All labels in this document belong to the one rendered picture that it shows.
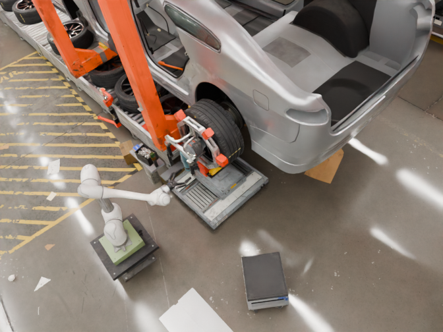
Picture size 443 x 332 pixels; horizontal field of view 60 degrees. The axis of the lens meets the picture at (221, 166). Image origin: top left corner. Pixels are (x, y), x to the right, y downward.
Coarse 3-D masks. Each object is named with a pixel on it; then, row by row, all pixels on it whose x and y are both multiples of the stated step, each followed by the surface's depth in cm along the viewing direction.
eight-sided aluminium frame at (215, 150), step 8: (184, 120) 346; (192, 120) 344; (184, 128) 372; (192, 128) 342; (200, 128) 336; (208, 144) 337; (216, 152) 341; (200, 160) 380; (208, 160) 378; (208, 168) 374
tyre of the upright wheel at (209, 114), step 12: (192, 108) 351; (204, 108) 344; (216, 108) 343; (204, 120) 336; (216, 120) 338; (228, 120) 340; (216, 132) 334; (228, 132) 339; (240, 132) 346; (228, 144) 341; (240, 144) 352; (204, 156) 388; (228, 156) 347
